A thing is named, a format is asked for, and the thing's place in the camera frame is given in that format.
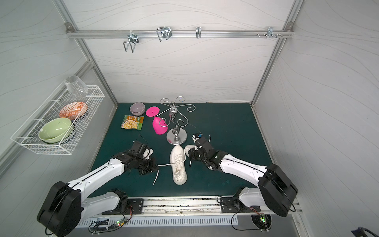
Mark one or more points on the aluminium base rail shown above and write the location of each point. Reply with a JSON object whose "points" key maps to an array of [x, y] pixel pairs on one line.
{"points": [[153, 206]]}

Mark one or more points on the metal hook bracket right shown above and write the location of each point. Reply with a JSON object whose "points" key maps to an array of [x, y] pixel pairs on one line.
{"points": [[271, 33]]}

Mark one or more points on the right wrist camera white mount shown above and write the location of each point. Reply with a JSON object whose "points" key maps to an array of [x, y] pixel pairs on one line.
{"points": [[196, 136]]}

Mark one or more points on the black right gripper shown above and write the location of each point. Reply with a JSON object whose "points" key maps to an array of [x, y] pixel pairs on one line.
{"points": [[197, 153]]}

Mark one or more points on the lilac ceramic bowl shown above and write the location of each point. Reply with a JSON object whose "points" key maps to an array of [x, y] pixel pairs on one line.
{"points": [[137, 109]]}

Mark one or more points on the metal double hook left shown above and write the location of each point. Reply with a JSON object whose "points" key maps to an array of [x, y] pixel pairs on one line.
{"points": [[130, 43]]}

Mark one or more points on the aluminium crossbar rail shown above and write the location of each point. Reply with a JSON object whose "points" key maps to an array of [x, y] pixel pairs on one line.
{"points": [[176, 34]]}

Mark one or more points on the small metal hook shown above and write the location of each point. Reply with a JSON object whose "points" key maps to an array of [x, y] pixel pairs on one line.
{"points": [[198, 32]]}

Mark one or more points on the metal double hook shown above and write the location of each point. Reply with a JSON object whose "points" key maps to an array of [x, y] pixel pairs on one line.
{"points": [[164, 33], [130, 43]]}

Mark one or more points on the green dark table mat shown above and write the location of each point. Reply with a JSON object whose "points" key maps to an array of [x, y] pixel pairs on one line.
{"points": [[233, 129]]}

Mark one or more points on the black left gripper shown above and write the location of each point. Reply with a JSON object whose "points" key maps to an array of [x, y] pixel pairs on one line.
{"points": [[146, 165]]}

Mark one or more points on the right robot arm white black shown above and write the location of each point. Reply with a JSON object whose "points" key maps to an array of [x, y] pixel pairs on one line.
{"points": [[273, 188]]}

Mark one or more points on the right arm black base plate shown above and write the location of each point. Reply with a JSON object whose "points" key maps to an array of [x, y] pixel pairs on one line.
{"points": [[231, 205]]}

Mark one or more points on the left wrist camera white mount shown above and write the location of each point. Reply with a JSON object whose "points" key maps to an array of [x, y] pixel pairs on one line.
{"points": [[147, 153]]}

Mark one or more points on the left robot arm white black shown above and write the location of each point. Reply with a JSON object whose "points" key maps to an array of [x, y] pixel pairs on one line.
{"points": [[81, 188]]}

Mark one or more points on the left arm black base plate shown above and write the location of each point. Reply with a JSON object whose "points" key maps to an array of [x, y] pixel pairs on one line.
{"points": [[129, 206]]}

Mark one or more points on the metal double hook middle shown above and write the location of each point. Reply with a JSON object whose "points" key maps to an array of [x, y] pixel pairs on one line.
{"points": [[164, 33]]}

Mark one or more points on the orange patterned bowl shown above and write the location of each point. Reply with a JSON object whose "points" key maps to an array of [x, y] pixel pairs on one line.
{"points": [[74, 110]]}

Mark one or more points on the clear drinking glass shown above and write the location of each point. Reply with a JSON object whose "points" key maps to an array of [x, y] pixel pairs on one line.
{"points": [[76, 86]]}

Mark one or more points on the green snack packet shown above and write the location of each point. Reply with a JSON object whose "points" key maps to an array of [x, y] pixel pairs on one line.
{"points": [[132, 122]]}

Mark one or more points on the pink plastic wine glass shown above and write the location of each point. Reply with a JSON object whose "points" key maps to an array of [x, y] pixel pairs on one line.
{"points": [[159, 126]]}

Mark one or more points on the white knit sneaker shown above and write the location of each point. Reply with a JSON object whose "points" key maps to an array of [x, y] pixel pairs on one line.
{"points": [[177, 153], [190, 151]]}

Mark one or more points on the green ceramic bowl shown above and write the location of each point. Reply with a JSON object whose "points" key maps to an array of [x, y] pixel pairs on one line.
{"points": [[56, 130]]}

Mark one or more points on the white wire wall basket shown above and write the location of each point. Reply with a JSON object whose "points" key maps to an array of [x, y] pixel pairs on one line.
{"points": [[27, 134]]}

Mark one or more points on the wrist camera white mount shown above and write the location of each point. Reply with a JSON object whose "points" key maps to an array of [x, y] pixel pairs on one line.
{"points": [[196, 136], [147, 153]]}

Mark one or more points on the chrome glass holder stand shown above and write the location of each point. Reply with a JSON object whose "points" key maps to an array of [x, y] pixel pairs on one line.
{"points": [[177, 135]]}

